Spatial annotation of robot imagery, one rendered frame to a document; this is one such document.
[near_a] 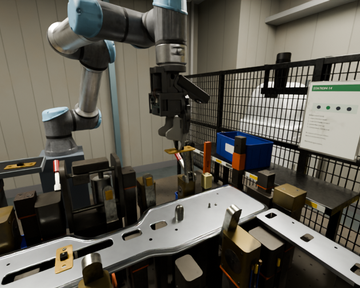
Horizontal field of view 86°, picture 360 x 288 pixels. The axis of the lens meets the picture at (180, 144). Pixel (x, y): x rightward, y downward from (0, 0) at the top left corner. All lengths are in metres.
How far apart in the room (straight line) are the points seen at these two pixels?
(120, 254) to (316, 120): 0.93
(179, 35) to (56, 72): 2.81
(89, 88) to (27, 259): 0.68
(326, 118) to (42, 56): 3.07
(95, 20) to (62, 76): 2.72
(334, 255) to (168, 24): 0.70
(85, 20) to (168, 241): 0.57
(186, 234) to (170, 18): 0.57
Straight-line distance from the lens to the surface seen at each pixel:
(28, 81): 3.24
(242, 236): 0.59
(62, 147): 1.13
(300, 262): 1.11
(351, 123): 1.01
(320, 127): 1.05
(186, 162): 0.80
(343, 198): 0.96
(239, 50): 3.09
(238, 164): 1.00
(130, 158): 3.48
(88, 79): 0.99
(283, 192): 0.82
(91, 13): 0.51
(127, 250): 0.62
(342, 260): 0.71
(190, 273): 0.56
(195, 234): 0.65
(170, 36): 0.48
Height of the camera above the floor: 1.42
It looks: 15 degrees down
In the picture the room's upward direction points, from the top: straight up
